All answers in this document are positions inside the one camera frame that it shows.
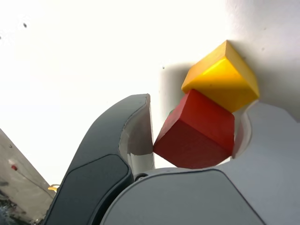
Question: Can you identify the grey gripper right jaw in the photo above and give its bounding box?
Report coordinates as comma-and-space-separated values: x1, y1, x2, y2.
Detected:
100, 99, 300, 225

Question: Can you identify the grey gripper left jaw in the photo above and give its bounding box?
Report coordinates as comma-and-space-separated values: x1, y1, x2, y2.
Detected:
44, 93, 156, 225

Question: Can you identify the red cube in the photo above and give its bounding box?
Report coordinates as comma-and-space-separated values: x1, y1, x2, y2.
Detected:
152, 89, 236, 169

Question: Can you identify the yellow cube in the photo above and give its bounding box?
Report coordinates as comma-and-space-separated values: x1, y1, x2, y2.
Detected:
181, 39, 261, 113

